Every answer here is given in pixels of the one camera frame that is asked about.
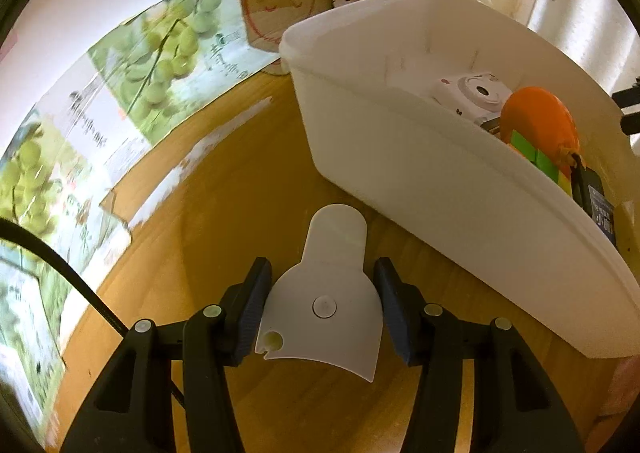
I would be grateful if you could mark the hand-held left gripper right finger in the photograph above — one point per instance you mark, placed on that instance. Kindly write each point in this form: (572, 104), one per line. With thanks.
(392, 313)

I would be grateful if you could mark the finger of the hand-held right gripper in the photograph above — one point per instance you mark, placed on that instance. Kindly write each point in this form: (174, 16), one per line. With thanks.
(629, 98)
(632, 125)

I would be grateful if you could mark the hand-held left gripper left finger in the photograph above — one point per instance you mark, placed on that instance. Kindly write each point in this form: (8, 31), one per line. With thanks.
(252, 313)

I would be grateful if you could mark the black power adapter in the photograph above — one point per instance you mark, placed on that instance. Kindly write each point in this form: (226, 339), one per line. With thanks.
(585, 180)

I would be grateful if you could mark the clear box blue label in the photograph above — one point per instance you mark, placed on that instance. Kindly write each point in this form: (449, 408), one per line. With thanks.
(602, 213)

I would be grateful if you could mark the multicoloured puzzle cube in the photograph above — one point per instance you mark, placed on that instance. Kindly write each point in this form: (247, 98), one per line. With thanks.
(530, 148)

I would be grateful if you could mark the white plastic bin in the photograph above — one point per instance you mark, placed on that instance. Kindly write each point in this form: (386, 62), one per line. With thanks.
(400, 158)

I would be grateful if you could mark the white instant camera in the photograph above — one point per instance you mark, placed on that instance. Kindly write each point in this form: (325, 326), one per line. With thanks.
(470, 93)

